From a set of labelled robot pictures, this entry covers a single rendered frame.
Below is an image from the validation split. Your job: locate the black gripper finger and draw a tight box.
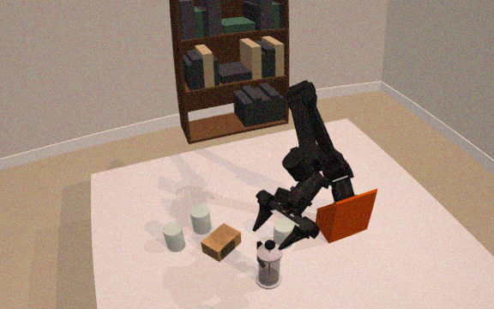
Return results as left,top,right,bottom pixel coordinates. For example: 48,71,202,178
278,225,310,251
253,200,273,232

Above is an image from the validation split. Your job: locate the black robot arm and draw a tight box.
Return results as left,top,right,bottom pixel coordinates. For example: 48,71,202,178
273,80,358,214

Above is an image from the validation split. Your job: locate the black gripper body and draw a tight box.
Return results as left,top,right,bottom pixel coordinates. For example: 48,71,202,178
256,185,320,239

